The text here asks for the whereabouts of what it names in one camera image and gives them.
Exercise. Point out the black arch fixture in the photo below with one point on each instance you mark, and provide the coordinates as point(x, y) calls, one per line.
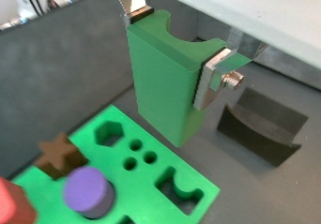
point(264, 126)

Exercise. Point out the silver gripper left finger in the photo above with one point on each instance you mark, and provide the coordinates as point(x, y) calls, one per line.
point(134, 10)

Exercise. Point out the brown star block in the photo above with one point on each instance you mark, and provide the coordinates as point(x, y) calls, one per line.
point(61, 157)

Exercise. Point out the red oblong block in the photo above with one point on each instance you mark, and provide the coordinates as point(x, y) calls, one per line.
point(16, 210)

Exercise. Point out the green shape sorter board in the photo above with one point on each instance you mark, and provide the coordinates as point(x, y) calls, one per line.
point(160, 190)

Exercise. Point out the green arch block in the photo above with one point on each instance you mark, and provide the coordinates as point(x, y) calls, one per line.
point(166, 65)

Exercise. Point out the purple cylinder block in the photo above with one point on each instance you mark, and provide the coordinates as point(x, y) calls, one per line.
point(89, 193)

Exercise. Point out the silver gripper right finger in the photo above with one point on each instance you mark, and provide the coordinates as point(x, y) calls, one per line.
point(220, 70)

